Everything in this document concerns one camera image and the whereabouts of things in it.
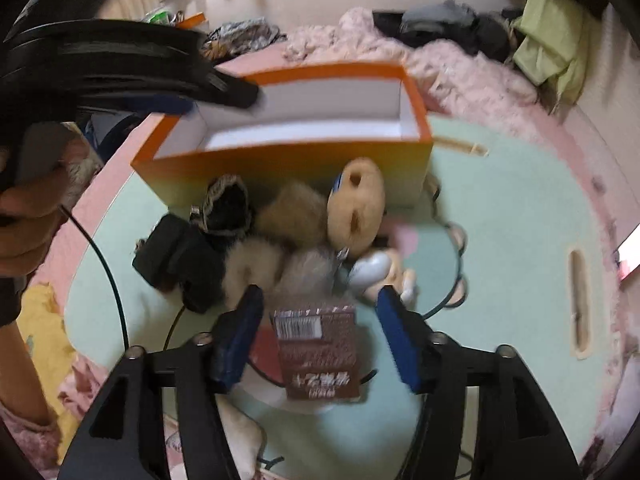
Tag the dark clothes pile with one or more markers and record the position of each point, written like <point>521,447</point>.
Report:
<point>490,34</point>

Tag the brown printed small box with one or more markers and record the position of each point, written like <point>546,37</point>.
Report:
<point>317,349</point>

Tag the patterned grey clothes pile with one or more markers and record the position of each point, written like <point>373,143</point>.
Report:
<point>233,39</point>

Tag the smartphone with lit screen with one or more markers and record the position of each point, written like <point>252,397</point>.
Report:
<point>627,255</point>

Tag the person's left hand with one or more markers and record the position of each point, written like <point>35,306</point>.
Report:
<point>34,207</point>

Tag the mint green cartoon mat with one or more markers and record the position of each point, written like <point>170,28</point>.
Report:
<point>531,275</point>

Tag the pink patterned duvet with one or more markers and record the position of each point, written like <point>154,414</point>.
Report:
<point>470,87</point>

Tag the lime green cloth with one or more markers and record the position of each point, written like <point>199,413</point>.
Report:
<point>555,49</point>

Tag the tan capybara plush toy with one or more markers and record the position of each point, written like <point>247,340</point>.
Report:
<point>356,207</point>

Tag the baby figure white cap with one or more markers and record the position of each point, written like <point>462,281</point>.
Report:
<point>379,268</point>

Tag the orange cardboard box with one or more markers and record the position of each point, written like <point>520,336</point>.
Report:
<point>308,124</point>

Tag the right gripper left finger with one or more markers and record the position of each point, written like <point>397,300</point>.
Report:
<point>211,363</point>

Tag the tan fluffy pompom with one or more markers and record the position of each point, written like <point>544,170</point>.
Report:
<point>297,216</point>

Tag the black lace scrunchie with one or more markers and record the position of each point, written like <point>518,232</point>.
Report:
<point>225,210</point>

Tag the clear crinkled plastic bag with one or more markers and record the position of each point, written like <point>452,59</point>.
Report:
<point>307,275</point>

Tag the white grey fluffy pompom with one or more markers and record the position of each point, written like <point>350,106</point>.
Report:
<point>252,261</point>

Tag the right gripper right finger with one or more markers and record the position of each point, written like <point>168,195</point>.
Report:
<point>428,363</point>

